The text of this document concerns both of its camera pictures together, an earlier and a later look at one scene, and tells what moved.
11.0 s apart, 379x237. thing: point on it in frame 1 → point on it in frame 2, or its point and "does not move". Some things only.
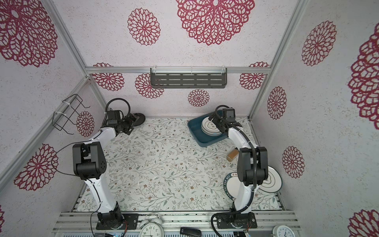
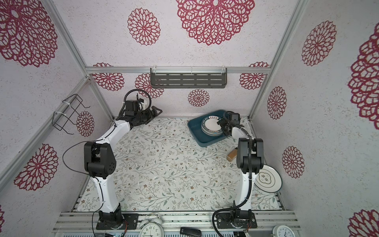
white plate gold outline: [274, 182] does not move
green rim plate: [231, 183] → [209, 126]
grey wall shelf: [188, 78] does not move
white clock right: [283, 231] does not move
